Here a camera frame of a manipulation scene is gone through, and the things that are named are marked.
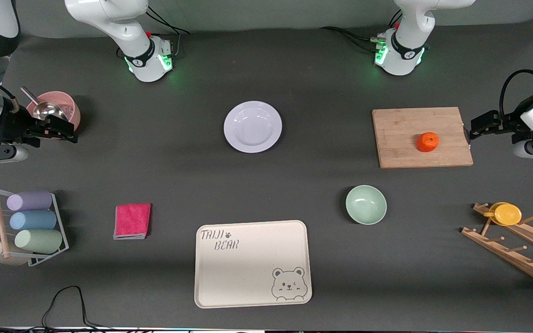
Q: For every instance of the folded pink cloth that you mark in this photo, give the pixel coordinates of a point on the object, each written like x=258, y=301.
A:
x=132, y=221

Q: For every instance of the pale green bowl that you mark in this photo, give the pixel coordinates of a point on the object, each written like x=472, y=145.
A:
x=366, y=205

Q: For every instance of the wooden dowel rod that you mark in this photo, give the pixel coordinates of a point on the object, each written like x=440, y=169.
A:
x=1, y=222

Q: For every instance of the orange fruit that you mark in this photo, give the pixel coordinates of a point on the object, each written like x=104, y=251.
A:
x=427, y=142

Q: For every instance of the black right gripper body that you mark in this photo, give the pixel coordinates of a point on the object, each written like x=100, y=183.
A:
x=11, y=126

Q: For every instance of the blue cup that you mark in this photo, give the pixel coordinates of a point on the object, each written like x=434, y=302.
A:
x=33, y=220

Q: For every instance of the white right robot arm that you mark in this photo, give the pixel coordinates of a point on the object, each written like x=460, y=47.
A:
x=141, y=60

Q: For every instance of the metal scoop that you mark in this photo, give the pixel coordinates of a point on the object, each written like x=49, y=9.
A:
x=49, y=110

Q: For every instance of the green cup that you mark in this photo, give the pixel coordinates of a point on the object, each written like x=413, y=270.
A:
x=40, y=241

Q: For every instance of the yellow mug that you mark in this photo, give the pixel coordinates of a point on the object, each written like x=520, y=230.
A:
x=507, y=214

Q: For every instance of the cream bear print tray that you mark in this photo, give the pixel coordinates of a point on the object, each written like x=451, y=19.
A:
x=248, y=273

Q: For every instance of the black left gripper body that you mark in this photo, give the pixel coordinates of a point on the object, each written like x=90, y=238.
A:
x=508, y=123

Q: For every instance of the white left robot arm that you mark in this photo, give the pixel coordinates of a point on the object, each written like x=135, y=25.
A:
x=405, y=51

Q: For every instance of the pink bowl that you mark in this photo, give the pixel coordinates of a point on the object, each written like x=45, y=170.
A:
x=73, y=111

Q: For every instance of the white round plate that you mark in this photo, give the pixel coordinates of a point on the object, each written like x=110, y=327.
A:
x=252, y=127

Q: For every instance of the wooden cutting board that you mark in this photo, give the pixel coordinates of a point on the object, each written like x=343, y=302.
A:
x=400, y=138

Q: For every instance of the wooden mug rack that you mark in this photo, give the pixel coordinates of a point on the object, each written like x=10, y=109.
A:
x=516, y=256

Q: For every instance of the purple cup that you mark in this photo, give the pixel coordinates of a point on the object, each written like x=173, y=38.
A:
x=30, y=200

